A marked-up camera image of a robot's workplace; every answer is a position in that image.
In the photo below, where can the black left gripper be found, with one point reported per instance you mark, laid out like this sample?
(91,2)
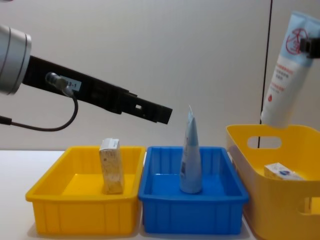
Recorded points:
(95,91)

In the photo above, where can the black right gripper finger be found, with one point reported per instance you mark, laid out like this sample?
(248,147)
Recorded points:
(311,47)

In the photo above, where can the white and blue cream tube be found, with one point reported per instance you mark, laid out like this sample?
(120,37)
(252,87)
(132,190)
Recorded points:
(282,90)

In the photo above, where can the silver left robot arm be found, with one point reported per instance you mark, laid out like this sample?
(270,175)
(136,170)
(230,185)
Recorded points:
(11,60)

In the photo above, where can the pale blue tube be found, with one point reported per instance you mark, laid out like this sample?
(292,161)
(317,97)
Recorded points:
(190,162)

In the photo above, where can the beige cardboard box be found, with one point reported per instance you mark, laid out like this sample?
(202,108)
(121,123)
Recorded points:
(112,170)

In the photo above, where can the blue plastic bin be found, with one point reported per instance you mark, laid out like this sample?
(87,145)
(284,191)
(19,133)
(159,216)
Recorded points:
(190,212)

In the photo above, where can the yellow plastic bin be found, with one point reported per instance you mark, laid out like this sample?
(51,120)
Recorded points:
(82,207)

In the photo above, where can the small white and blue box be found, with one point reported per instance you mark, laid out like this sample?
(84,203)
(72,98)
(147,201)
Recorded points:
(282,172)

